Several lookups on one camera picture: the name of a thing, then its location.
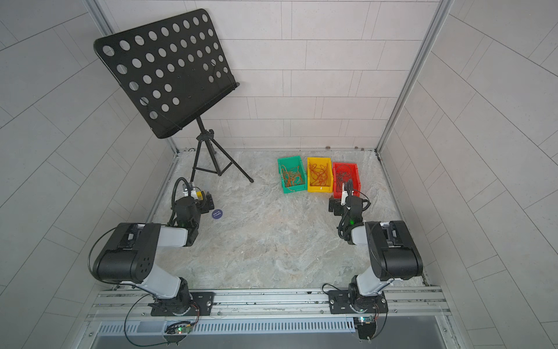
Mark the purple round token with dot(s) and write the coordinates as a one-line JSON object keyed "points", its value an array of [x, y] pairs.
{"points": [[217, 214]]}

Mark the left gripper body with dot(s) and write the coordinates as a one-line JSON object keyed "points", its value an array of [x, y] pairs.
{"points": [[203, 208]]}

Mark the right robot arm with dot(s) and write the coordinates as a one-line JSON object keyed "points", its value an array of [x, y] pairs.
{"points": [[393, 254]]}

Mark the red plastic bin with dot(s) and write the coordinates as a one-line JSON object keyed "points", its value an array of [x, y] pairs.
{"points": [[343, 172]]}

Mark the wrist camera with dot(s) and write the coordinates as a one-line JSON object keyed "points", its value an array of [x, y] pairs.
{"points": [[187, 190], [347, 191]]}

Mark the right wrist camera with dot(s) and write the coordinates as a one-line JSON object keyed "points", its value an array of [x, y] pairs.
{"points": [[347, 191]]}

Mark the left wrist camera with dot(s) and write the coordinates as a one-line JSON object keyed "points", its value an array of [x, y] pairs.
{"points": [[187, 190]]}

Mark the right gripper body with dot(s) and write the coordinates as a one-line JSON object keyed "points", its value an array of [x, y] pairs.
{"points": [[340, 209]]}

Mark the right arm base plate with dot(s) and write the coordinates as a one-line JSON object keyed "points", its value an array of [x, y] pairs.
{"points": [[345, 302]]}

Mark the aluminium mounting rail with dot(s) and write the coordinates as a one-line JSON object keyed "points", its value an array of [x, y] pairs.
{"points": [[228, 304]]}

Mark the green plastic bin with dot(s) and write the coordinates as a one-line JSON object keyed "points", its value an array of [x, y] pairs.
{"points": [[292, 173]]}

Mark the right green circuit board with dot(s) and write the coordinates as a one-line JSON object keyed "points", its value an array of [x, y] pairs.
{"points": [[365, 327]]}

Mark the green circuit board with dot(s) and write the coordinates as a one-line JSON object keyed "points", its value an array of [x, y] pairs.
{"points": [[365, 327], [180, 328]]}

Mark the yellow plastic bin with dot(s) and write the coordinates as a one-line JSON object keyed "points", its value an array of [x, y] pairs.
{"points": [[320, 175]]}

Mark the left green circuit board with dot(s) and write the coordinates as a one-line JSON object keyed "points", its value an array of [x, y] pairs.
{"points": [[180, 328]]}

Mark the black perforated music stand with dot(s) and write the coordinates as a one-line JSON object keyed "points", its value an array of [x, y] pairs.
{"points": [[173, 70]]}

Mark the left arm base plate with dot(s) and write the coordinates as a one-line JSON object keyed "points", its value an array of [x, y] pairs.
{"points": [[196, 303]]}

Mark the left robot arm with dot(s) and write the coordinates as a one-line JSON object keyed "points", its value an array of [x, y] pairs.
{"points": [[128, 256]]}

